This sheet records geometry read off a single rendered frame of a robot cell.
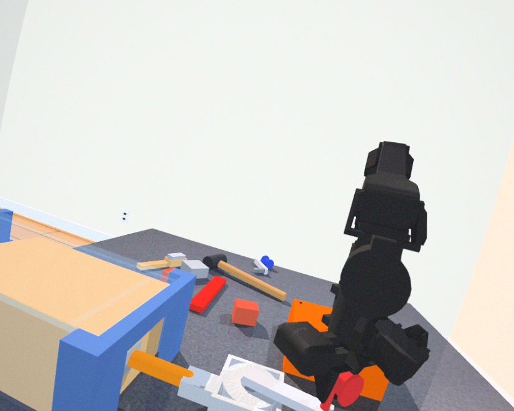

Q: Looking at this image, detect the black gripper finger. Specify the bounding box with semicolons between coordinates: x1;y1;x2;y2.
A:
314;363;353;403
333;351;376;400

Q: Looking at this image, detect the blue rectangular frame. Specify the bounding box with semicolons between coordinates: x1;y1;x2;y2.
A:
72;272;197;411

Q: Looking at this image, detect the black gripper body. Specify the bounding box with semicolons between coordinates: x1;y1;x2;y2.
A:
273;284;362;377

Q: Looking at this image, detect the hammer with wooden handle and black head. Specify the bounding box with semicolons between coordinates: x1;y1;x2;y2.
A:
202;254;286;301

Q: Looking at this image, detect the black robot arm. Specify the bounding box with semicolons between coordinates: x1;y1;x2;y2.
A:
338;141;430;386

